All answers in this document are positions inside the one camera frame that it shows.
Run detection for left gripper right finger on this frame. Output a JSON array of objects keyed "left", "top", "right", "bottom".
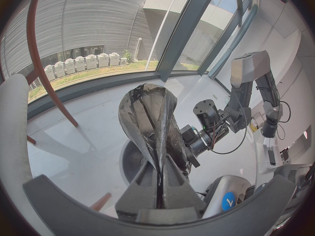
[{"left": 162, "top": 153, "right": 205, "bottom": 220}]

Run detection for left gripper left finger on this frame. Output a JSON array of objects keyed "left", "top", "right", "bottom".
[{"left": 115, "top": 161, "right": 158, "bottom": 222}]

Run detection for black plastic bag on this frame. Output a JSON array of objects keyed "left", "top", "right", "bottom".
[{"left": 118, "top": 83, "right": 190, "bottom": 182}]

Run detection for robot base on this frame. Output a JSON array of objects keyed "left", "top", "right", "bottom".
[{"left": 203, "top": 128, "right": 281, "bottom": 219}]

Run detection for white trash bin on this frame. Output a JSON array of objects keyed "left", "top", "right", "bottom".
[{"left": 119, "top": 140, "right": 148, "bottom": 185}]

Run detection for wooden chair with cream cushion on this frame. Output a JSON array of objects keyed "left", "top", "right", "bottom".
[{"left": 0, "top": 0, "right": 113, "bottom": 211}]

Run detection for window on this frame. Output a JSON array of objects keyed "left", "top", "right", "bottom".
[{"left": 0, "top": 0, "right": 249, "bottom": 118}]

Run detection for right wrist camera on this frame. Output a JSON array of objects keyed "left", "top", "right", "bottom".
[{"left": 179, "top": 125, "right": 198, "bottom": 145}]

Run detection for black cable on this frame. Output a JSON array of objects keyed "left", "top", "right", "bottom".
[
  {"left": 209, "top": 90, "right": 248, "bottom": 155},
  {"left": 276, "top": 100, "right": 291, "bottom": 140}
]

